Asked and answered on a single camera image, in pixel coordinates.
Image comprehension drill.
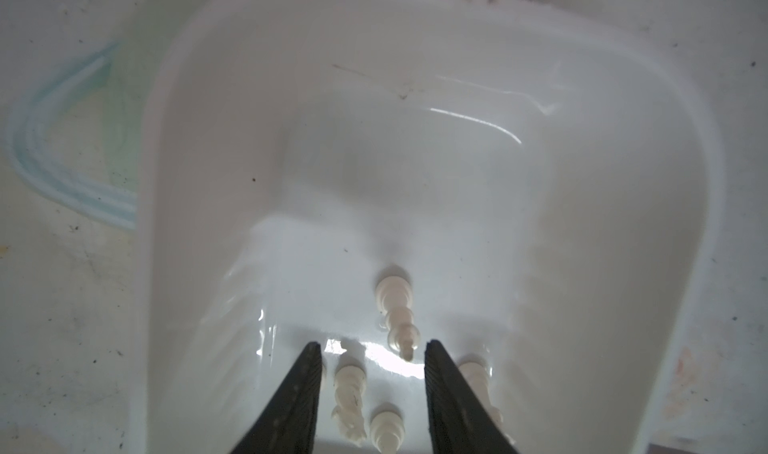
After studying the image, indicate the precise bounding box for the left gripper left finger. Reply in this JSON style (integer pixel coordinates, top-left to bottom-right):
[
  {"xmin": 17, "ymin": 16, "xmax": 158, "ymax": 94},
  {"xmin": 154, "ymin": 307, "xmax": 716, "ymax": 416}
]
[{"xmin": 231, "ymin": 342, "xmax": 324, "ymax": 454}]

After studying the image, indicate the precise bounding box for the white chess piece lying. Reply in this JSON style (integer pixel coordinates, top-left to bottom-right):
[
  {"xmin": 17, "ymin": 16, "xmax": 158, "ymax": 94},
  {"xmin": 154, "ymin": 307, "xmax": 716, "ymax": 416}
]
[{"xmin": 331, "ymin": 365, "xmax": 367, "ymax": 447}]

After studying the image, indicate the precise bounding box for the white chess piece small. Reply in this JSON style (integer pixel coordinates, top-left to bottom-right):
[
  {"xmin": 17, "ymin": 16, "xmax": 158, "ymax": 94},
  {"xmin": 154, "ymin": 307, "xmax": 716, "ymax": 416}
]
[{"xmin": 370, "ymin": 411, "xmax": 405, "ymax": 454}]

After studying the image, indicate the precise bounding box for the white plastic bin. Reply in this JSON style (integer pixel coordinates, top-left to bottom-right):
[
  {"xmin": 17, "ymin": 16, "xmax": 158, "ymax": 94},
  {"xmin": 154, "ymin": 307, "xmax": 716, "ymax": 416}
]
[{"xmin": 125, "ymin": 0, "xmax": 724, "ymax": 453}]

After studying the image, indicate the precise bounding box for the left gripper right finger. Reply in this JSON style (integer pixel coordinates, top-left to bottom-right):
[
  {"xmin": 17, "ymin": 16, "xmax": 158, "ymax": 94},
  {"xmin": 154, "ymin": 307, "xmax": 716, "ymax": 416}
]
[{"xmin": 424, "ymin": 340, "xmax": 517, "ymax": 454}]

